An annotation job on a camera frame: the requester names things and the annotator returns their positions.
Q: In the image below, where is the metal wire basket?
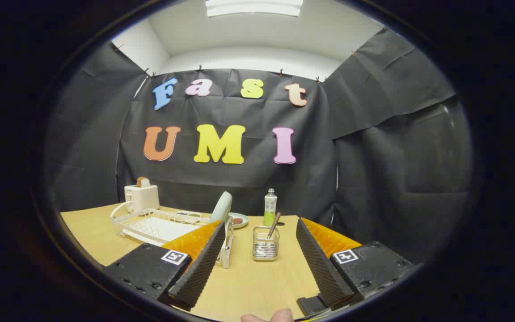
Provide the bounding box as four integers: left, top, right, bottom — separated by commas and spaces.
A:
253, 226, 280, 262

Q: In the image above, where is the pale green plate with meat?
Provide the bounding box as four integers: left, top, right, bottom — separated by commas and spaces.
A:
228, 212, 249, 229

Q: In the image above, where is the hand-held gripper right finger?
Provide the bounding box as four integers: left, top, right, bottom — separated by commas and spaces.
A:
295, 217, 421, 317

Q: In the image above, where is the white toaster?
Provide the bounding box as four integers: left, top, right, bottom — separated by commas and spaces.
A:
124, 183, 160, 214

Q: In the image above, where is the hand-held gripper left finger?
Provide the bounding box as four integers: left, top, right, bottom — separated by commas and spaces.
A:
103, 219, 227, 312

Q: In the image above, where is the wooden handled spoon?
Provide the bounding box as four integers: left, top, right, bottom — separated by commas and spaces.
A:
263, 212, 281, 247

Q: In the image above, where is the white divided grain tray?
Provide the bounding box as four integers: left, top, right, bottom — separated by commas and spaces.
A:
173, 210, 204, 224

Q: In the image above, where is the ceiling light panel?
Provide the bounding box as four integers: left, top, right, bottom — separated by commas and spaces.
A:
205, 0, 304, 17

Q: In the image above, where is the white wire dish rack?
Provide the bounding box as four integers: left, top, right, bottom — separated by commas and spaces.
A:
110, 201, 236, 269

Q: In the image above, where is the green white drink bottle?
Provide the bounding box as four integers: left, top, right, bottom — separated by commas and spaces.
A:
264, 188, 278, 227

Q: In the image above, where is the black backdrop cloth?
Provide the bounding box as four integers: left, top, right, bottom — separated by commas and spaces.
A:
43, 27, 475, 264

